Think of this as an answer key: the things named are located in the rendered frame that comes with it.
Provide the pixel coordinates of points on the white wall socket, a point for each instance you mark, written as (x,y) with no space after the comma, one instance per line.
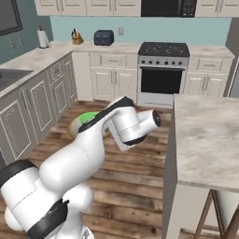
(120,31)

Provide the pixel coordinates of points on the grey fridge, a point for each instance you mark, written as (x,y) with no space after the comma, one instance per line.
(235,74)

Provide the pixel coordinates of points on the wooden stool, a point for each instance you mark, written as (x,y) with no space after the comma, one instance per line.
(208,214)

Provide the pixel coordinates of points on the wooden knife block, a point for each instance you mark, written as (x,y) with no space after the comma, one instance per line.
(77,38)

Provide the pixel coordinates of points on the round tan stool seat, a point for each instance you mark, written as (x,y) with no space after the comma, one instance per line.
(73,128)

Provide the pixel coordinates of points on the marble top dining table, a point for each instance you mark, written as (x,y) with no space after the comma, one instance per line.
(208,140)

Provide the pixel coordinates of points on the green round thing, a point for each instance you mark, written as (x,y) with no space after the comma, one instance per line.
(86,117)

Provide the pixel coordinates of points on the white wall cupboards, short run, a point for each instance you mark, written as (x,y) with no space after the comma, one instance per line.
(217,7)

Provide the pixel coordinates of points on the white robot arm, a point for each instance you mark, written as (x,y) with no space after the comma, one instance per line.
(71,168)

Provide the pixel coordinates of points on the dark blue toaster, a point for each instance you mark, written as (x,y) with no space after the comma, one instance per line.
(104,38)

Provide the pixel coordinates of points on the grey wall socket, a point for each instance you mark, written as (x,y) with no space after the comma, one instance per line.
(21,40)
(12,44)

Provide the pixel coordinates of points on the white base cupboards, narrow run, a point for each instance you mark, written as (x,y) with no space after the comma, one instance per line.
(207,77)

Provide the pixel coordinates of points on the white paper towel roll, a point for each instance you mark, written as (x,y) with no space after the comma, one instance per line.
(43,39)

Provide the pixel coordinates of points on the black microwave oven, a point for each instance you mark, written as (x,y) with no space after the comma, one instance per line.
(165,7)

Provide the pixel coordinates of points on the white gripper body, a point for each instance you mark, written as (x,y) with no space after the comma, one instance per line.
(114,137)

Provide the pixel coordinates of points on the white wall cupboards, long run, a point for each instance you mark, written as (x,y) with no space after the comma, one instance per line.
(87,7)

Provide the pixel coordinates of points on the dark framed window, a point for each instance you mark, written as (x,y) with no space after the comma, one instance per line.
(7,14)

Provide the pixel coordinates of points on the silver oven with black hob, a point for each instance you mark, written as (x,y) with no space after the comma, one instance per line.
(161,81)

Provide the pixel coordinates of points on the white base cupboards, wide run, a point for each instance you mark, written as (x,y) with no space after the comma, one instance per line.
(109,77)

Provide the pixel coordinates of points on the grey base cupboards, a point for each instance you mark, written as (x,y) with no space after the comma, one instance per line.
(34,105)

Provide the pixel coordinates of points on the steel sink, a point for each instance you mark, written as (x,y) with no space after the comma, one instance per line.
(11,77)

